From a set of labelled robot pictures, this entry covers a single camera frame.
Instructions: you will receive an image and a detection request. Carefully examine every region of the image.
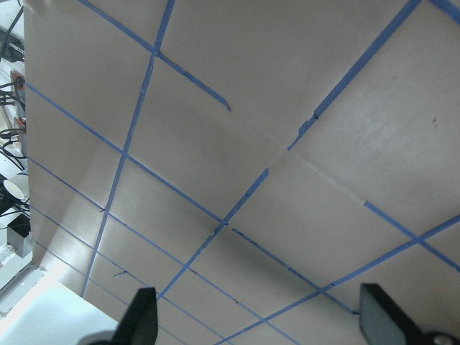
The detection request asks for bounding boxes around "white paper cup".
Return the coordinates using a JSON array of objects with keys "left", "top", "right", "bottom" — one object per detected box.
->
[{"left": 3, "top": 172, "right": 29, "bottom": 201}]

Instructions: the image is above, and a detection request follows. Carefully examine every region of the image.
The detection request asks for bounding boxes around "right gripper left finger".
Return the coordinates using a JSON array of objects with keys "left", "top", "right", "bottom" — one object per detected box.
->
[{"left": 80, "top": 287, "right": 159, "bottom": 345}]

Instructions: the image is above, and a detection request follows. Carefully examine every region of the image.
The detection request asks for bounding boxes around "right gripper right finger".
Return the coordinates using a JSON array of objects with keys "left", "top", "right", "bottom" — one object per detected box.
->
[{"left": 359, "top": 283, "right": 459, "bottom": 345}]

